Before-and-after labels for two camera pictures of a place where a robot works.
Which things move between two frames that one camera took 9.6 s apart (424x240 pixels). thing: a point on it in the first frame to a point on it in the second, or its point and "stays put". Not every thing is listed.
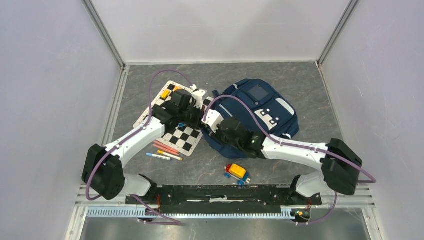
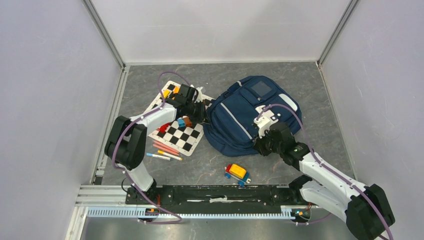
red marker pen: [165, 147] stays put
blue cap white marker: [160, 157] stays put
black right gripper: [216, 135] to [258, 144]
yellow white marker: [170, 155] stays put
